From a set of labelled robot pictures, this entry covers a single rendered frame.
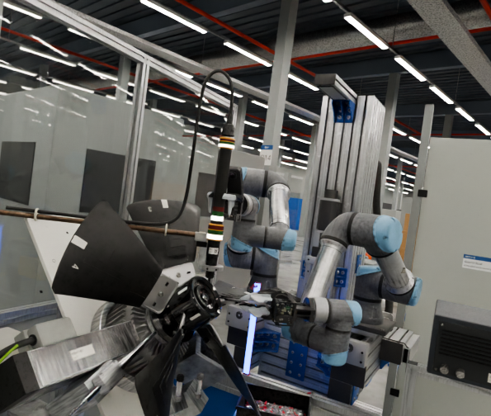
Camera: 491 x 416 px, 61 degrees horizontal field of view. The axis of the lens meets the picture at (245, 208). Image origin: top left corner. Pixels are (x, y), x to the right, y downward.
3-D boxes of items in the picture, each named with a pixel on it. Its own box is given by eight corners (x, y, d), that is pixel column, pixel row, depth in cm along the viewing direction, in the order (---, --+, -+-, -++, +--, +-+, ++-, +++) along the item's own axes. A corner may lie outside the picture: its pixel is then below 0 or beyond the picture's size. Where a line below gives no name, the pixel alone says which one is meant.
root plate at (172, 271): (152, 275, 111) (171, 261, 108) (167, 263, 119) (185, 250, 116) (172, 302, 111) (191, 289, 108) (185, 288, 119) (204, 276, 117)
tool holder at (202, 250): (191, 269, 113) (195, 233, 112) (191, 264, 120) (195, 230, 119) (224, 272, 114) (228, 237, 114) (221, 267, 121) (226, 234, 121)
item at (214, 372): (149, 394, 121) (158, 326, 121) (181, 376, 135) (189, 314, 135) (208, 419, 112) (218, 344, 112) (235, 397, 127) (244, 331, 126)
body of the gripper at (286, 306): (277, 300, 117) (318, 304, 120) (270, 290, 126) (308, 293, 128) (272, 326, 118) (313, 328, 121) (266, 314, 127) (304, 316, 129)
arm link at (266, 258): (278, 276, 196) (281, 248, 196) (249, 272, 196) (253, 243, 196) (276, 271, 208) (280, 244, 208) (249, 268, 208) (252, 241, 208)
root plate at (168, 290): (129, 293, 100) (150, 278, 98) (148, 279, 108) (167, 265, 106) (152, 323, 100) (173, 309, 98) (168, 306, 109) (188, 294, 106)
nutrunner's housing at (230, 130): (202, 278, 115) (224, 111, 114) (202, 275, 119) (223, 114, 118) (216, 280, 116) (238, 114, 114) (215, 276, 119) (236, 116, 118)
